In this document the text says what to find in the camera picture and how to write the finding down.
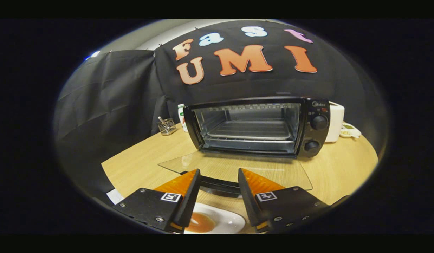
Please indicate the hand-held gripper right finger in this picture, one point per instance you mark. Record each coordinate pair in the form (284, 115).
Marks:
(248, 200)

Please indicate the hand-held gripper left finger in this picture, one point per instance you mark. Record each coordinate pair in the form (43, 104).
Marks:
(188, 203)

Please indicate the white toaster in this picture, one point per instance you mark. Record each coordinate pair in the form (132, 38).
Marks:
(335, 119)

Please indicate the small ceiling light panel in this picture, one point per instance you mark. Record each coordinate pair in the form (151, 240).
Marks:
(94, 55)

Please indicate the white condiment dish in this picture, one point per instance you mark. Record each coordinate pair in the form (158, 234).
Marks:
(350, 133)

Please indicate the small white bottle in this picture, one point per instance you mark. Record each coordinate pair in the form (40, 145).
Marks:
(182, 116)

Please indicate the white round plate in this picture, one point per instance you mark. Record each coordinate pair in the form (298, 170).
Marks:
(231, 221)

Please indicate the round brown bagel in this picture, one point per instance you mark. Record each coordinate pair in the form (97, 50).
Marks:
(201, 223)

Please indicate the black toaster oven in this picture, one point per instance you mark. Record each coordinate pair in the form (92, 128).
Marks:
(317, 137)

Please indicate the metal oven tray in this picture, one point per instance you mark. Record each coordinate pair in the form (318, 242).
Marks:
(252, 130)

